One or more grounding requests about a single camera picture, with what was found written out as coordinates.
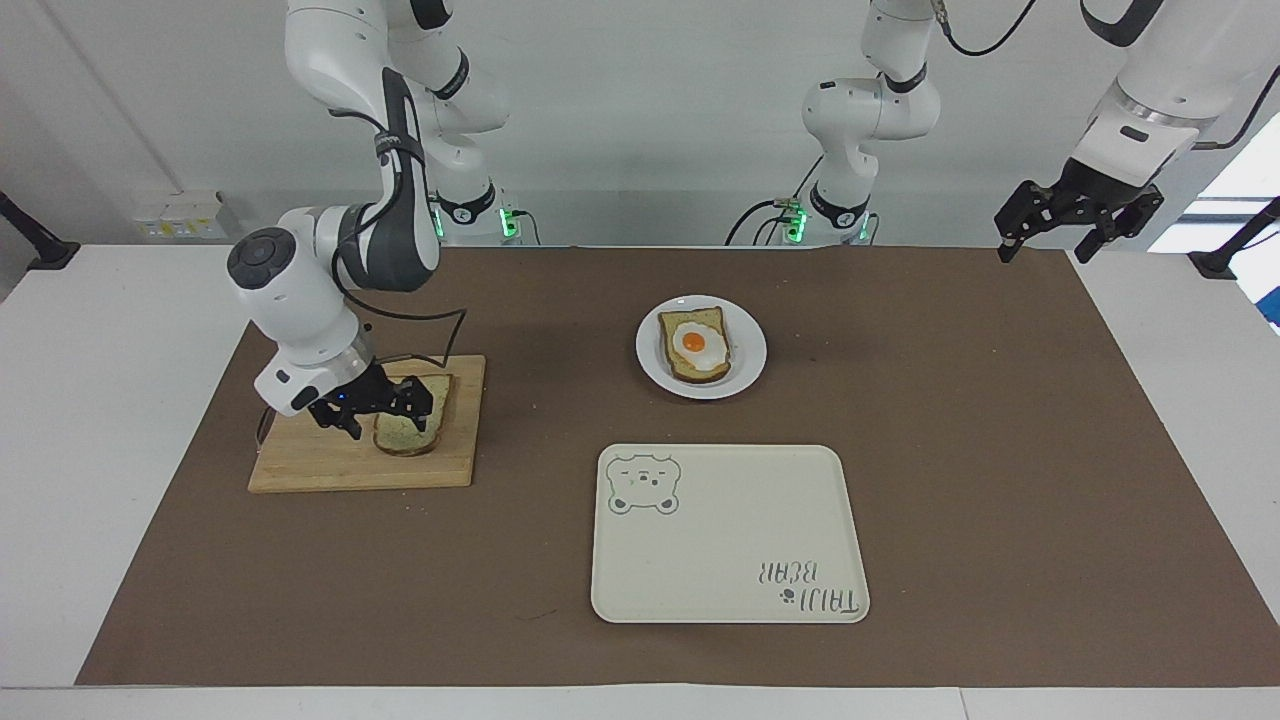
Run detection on black stand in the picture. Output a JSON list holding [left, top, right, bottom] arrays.
[[0, 190, 82, 272], [1188, 197, 1280, 280]]

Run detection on toasted bread slice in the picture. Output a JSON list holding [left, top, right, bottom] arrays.
[[657, 307, 734, 385]]

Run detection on cream tray with bear print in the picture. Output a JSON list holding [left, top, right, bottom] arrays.
[[590, 444, 871, 625]]

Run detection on fried egg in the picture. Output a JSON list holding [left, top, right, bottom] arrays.
[[671, 322, 730, 372]]

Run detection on plain bread slice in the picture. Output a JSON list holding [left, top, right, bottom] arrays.
[[373, 374, 453, 458]]

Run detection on white round plate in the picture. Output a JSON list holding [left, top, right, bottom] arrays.
[[636, 295, 768, 401]]

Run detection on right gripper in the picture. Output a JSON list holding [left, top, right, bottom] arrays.
[[308, 362, 435, 441]]

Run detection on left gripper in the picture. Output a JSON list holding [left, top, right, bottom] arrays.
[[994, 156, 1166, 265]]

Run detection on white wall socket strip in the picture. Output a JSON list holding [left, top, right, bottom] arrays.
[[133, 192, 230, 242]]

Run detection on wooden cutting board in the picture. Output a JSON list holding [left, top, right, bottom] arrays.
[[247, 354, 487, 495]]

